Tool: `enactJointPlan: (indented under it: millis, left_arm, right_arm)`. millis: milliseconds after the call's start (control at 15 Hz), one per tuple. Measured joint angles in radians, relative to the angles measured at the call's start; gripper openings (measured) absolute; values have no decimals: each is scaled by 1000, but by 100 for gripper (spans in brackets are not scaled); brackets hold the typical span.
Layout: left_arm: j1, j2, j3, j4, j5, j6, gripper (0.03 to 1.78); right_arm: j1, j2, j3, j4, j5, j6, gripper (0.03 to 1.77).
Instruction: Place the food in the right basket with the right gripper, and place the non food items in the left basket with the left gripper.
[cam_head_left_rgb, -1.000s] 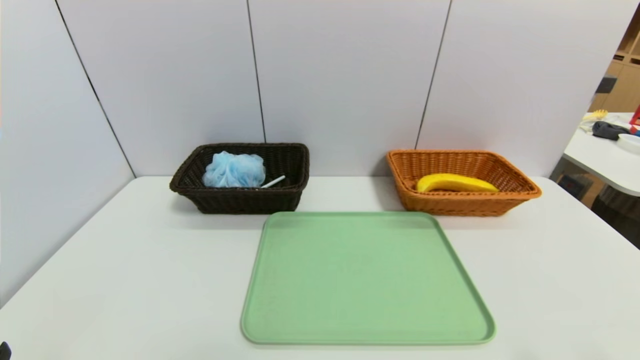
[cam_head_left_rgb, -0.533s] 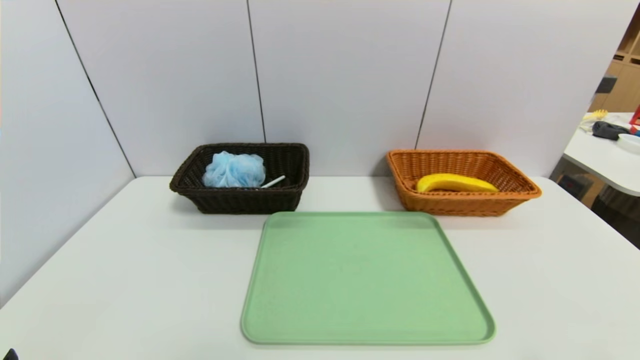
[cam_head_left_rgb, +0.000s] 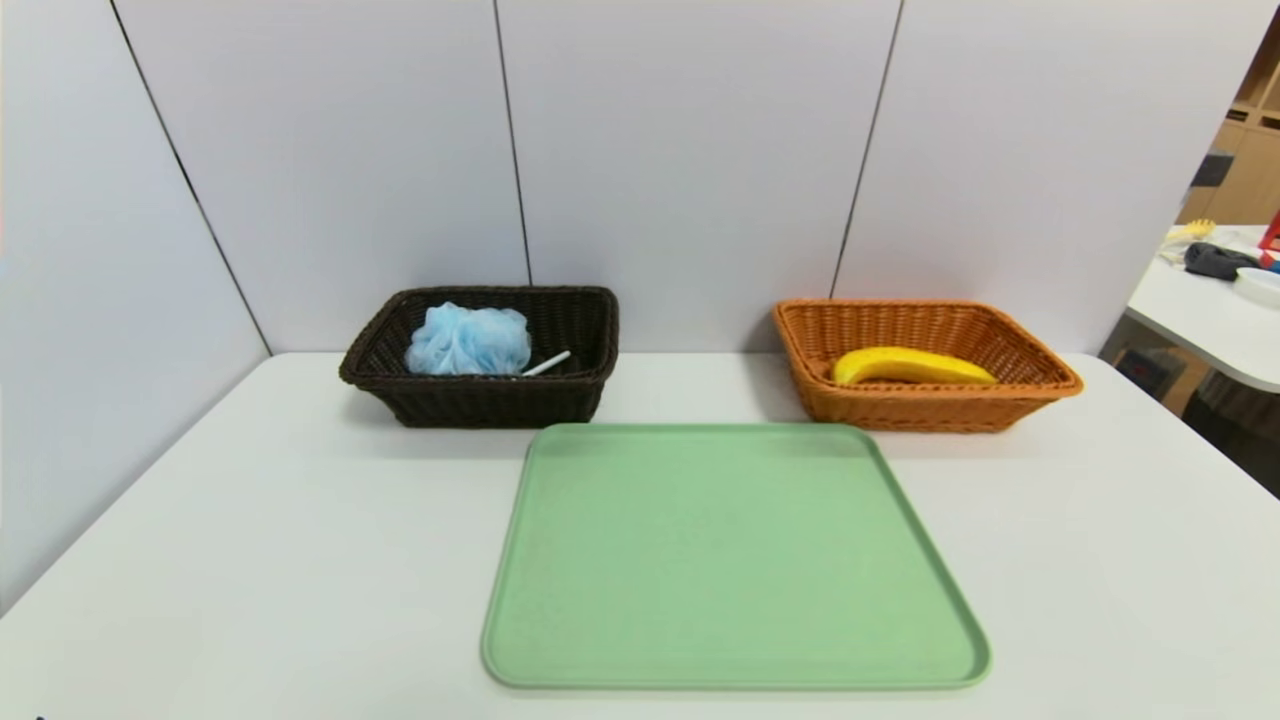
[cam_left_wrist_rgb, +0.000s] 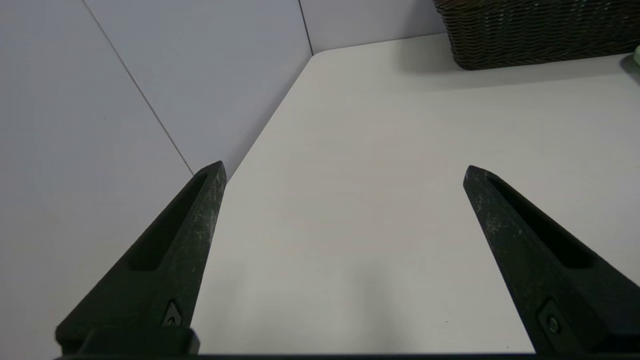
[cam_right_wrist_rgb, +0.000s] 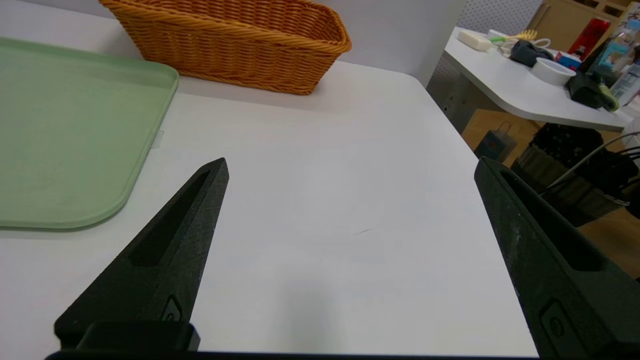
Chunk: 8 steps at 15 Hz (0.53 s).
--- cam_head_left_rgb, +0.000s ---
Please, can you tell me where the light blue bath loofah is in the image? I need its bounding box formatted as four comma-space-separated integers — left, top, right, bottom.
404, 302, 532, 377

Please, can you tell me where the yellow banana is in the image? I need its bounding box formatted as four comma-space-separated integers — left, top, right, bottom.
832, 346, 999, 387

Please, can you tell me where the dark brown wicker basket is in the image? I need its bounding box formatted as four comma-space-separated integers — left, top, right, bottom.
338, 286, 621, 429

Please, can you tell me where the orange wicker basket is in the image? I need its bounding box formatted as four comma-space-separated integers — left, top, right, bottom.
772, 299, 1085, 433

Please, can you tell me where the light green plastic tray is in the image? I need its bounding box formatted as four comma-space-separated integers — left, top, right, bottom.
481, 422, 993, 691

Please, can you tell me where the brown cardboard box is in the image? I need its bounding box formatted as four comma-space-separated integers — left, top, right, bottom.
1115, 343, 1201, 413

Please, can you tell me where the yellow toy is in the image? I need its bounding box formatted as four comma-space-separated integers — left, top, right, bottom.
1163, 218, 1219, 251

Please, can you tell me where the white side table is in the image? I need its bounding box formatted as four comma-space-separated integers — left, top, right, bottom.
1127, 224, 1280, 393

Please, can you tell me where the dark grey cloth bundle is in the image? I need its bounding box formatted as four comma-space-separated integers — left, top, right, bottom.
1184, 242, 1261, 281

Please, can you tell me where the white bowl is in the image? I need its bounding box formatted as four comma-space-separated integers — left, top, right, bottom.
1235, 266, 1280, 308

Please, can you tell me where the wooden shelf unit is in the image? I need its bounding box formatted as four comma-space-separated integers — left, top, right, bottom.
1180, 20, 1280, 225

